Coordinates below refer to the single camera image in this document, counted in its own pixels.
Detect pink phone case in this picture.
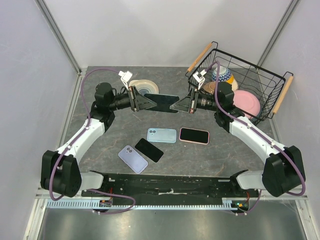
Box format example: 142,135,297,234
178,127,210,145

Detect light blue phone case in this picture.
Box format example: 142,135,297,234
147,128,177,143

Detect yellow cream bowl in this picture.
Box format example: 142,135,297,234
226,74,239,91

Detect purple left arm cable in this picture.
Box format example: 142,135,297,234
48,67,137,216

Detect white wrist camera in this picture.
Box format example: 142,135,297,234
118,70,133,90
192,69,207,90

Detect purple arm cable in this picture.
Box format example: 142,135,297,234
203,60,307,217
48,67,137,216

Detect blue patterned bowl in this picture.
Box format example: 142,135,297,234
212,66,234,84

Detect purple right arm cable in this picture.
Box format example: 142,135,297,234
203,60,307,217

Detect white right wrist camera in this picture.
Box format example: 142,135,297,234
192,69,207,90

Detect cream silicone lid plate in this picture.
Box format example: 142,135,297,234
129,79,159,96

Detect brown ceramic bowl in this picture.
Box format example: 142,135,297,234
203,81,216,95

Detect pink plate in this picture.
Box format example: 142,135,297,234
233,90,261,119

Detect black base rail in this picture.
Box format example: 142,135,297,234
81,171,261,206

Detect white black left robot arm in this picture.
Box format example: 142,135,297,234
40,82,157,201

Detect grey slotted cable duct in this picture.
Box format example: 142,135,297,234
46,198,249,211

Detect green-edged black phone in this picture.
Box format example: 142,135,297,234
144,93,180,113

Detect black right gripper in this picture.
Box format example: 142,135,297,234
170,87,221,114

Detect black wire basket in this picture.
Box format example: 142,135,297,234
185,41,293,125

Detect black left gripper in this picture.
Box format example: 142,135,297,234
108,85,157,112

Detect lilac phone case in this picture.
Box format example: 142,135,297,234
118,145,148,174

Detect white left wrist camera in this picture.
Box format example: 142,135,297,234
118,70,133,90

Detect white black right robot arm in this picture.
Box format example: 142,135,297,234
170,82,306,197

